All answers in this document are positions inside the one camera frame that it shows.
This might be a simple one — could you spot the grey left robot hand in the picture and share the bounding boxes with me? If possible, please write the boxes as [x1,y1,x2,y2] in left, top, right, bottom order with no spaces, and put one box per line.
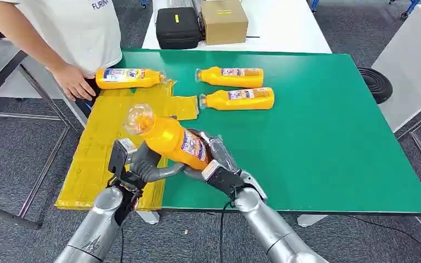
[125,141,186,190]

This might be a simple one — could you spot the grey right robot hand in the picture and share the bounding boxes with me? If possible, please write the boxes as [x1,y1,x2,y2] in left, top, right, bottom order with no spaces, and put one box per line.
[183,130,241,181]

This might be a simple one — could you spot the orange drink bottle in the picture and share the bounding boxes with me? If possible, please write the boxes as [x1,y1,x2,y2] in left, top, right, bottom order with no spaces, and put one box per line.
[195,66,265,89]
[123,103,213,171]
[198,87,276,111]
[95,67,168,90]

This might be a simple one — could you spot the white table foot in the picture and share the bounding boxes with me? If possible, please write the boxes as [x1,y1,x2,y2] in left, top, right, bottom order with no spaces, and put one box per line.
[297,215,329,228]
[136,210,161,225]

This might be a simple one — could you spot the yellow plastic sheet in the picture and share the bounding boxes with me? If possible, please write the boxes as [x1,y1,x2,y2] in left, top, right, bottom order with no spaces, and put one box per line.
[55,80,200,212]

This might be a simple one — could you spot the person's right hand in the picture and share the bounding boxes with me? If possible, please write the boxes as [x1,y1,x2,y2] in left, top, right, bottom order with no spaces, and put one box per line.
[50,63,97,101]

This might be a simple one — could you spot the green table mat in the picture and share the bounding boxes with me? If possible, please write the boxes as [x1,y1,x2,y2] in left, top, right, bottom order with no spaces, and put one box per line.
[114,49,421,215]

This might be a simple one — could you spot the brown cardboard box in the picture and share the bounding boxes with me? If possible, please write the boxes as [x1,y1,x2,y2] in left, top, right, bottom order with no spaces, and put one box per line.
[200,0,249,46]

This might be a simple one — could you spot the black carrying case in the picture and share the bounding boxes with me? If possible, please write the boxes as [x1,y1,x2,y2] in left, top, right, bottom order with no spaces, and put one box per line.
[155,7,202,50]

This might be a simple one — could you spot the person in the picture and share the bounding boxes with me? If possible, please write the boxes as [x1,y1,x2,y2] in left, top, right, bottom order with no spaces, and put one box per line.
[0,0,123,119]

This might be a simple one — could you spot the silver ribbed device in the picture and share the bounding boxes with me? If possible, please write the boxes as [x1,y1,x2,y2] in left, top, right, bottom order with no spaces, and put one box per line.
[166,0,196,9]

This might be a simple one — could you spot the black round stool seat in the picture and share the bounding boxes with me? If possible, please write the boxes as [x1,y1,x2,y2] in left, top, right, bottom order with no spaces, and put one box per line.
[357,66,394,105]

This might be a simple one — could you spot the blue chair base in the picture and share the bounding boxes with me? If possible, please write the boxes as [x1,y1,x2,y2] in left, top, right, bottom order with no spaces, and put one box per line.
[388,0,421,20]

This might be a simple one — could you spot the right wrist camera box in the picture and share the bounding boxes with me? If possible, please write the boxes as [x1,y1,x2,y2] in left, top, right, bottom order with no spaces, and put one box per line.
[201,159,246,198]

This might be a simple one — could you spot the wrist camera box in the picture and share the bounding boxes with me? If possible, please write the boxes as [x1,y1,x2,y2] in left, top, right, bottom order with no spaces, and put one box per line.
[107,138,139,179]
[201,159,246,198]

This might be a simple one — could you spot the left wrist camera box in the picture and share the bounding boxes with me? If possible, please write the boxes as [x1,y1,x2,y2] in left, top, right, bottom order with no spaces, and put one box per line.
[107,138,139,179]

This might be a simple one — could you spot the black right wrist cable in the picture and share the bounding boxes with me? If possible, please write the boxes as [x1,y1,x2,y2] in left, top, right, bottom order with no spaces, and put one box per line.
[219,186,238,263]

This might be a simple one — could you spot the black floor cable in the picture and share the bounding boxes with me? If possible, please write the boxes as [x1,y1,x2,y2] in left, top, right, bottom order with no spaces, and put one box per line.
[345,215,421,256]

